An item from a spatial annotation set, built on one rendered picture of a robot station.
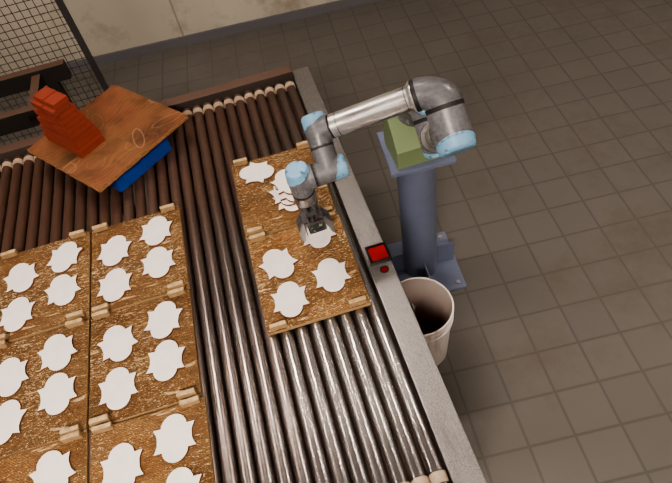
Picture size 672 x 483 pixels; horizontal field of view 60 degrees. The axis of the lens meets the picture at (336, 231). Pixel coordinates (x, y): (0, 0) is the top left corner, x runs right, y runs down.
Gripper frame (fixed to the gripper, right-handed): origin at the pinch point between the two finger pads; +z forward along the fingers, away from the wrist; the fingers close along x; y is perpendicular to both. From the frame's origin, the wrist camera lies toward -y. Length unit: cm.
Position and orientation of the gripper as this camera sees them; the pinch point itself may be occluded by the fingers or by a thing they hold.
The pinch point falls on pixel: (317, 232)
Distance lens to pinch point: 206.6
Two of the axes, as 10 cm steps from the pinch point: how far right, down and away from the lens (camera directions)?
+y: 2.7, 7.3, -6.3
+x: 9.4, -3.3, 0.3
